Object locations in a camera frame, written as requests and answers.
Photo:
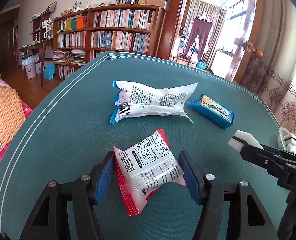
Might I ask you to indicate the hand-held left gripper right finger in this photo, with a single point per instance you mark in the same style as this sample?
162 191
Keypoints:
191 180

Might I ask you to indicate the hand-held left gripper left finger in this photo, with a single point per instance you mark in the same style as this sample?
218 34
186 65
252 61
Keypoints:
104 180

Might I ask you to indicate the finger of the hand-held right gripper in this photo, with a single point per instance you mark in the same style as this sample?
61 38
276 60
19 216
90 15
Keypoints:
273 150
258 157

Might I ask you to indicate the clear plastic container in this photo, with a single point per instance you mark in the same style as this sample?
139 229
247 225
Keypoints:
284 133

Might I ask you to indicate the white sponge block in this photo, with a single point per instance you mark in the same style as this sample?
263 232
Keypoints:
247 136

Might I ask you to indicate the red and white wipe packet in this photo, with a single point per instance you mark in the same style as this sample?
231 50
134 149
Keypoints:
148 165

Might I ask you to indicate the blue cracker packet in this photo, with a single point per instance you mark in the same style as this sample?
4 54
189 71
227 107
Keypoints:
210 110

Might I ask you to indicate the white and blue printed packet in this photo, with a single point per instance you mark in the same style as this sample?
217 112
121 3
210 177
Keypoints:
150 97

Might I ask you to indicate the white balcony cabinet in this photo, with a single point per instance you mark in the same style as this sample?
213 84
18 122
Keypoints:
221 63

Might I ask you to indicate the blue plastic basin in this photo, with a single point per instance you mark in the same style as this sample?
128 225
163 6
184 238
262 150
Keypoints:
202 65

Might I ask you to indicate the orange plaid blanket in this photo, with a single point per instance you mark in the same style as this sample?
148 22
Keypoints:
2 115

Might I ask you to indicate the blue plastic stool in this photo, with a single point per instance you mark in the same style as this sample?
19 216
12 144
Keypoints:
49 72

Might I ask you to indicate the wooden door with knob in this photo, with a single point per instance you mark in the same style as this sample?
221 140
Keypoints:
249 30

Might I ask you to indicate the stack of books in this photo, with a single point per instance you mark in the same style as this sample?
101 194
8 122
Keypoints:
62 56
78 57

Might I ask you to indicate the white waste bin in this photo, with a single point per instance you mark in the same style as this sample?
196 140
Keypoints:
30 70

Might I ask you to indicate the hanging purple pants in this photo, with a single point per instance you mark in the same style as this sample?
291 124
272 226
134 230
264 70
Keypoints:
198 35

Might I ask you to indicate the wooden desk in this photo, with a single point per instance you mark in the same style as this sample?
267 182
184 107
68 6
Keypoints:
35 47

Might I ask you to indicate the wooden bookshelf with books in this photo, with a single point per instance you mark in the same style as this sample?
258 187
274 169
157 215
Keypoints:
118 30

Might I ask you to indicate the balcony curtain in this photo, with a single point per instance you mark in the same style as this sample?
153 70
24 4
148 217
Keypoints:
208 10

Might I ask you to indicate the small wooden shelf unit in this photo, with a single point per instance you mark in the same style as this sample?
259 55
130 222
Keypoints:
39 26

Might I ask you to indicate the dark wooden room door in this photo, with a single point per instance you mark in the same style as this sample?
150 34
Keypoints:
9 42

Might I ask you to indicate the tan cardboard box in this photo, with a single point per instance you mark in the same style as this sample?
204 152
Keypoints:
158 4

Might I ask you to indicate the wooden door frame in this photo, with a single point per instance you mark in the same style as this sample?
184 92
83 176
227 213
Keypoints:
174 17

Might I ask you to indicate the small wooden picture frame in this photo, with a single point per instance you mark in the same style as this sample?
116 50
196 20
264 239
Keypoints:
52 6

